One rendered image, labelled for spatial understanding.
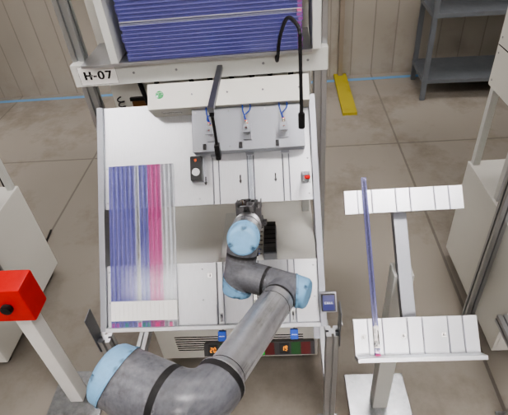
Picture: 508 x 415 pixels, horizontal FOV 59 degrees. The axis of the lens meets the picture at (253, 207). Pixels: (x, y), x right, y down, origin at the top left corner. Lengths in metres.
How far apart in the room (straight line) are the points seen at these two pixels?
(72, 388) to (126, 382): 1.38
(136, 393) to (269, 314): 0.31
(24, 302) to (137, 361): 0.95
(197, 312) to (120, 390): 0.65
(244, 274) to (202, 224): 0.87
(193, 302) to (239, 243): 0.44
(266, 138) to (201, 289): 0.50
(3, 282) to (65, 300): 1.00
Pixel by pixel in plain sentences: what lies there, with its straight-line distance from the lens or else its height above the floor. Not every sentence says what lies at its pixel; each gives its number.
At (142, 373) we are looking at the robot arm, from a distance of 0.81.
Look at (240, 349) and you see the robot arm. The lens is 0.86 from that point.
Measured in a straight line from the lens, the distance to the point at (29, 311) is 1.76.
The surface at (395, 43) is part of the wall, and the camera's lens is 4.67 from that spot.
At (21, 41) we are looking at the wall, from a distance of 5.15.
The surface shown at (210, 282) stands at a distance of 1.41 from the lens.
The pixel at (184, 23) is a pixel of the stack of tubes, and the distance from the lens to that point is 1.35.
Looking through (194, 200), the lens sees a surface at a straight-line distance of 1.42.
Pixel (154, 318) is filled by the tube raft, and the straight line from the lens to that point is 1.46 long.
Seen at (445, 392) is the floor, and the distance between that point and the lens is 2.19.
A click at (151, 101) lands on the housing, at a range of 1.43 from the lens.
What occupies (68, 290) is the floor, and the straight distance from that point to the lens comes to 2.76.
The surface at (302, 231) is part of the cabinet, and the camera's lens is 1.83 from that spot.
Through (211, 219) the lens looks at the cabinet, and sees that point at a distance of 1.93.
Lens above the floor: 1.85
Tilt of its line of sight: 39 degrees down
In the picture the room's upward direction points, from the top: 6 degrees counter-clockwise
